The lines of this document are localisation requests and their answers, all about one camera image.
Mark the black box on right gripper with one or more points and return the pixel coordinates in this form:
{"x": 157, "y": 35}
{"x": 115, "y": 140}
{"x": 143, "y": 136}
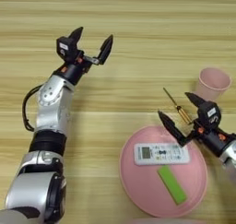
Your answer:
{"x": 210, "y": 114}

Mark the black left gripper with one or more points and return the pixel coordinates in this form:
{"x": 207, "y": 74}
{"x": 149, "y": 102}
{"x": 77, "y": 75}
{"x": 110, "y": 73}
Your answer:
{"x": 73, "y": 70}

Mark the green rectangular block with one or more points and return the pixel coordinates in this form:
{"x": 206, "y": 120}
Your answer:
{"x": 172, "y": 184}

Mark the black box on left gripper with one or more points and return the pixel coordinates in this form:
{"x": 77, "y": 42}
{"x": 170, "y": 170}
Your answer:
{"x": 66, "y": 48}

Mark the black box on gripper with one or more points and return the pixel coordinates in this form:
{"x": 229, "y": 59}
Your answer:
{"x": 210, "y": 114}
{"x": 66, "y": 48}

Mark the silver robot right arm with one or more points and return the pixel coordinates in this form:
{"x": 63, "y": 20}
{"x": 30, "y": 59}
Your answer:
{"x": 230, "y": 155}

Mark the pink round plate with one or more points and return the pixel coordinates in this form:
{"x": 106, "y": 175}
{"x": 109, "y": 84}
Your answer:
{"x": 144, "y": 187}

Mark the white remote control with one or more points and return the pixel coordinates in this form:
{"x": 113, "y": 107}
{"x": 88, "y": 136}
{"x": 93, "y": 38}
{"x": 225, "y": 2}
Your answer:
{"x": 161, "y": 154}

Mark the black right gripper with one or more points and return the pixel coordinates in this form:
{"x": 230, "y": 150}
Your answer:
{"x": 209, "y": 138}

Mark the pink plastic cup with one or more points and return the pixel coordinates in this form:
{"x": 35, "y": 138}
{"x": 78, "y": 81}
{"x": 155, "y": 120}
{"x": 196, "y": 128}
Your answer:
{"x": 212, "y": 83}

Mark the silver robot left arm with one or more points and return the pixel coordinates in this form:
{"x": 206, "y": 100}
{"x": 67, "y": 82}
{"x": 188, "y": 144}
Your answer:
{"x": 46, "y": 141}

